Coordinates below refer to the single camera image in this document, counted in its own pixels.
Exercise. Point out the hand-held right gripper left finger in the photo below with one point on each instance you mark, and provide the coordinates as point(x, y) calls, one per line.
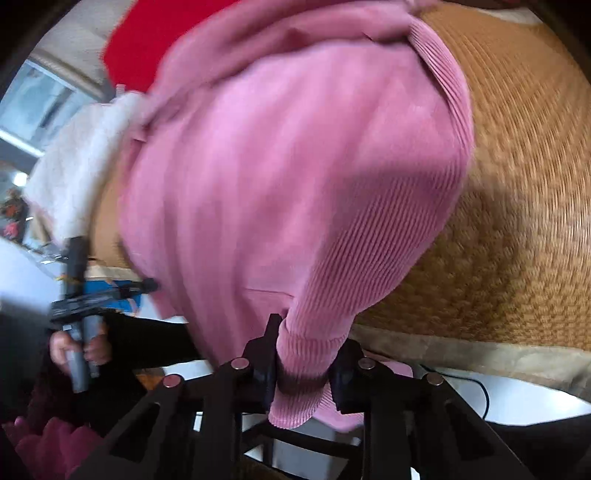
point(263, 369)

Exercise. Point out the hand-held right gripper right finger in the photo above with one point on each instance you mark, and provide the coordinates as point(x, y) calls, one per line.
point(344, 383)

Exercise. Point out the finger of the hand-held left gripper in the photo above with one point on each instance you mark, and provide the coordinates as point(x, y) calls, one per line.
point(77, 263)
point(134, 288)

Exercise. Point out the person's left hand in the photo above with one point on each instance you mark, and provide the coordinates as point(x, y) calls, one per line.
point(57, 351)

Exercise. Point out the beige quilted cushion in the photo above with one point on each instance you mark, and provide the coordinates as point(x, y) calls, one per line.
point(78, 161)

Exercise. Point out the person's pink fleece clothing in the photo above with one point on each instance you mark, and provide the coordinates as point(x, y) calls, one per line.
point(46, 447)

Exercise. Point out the red blanket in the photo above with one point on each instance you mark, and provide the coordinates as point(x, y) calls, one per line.
point(138, 41)

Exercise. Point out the brown woven mat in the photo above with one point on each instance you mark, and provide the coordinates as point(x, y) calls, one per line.
point(531, 207)

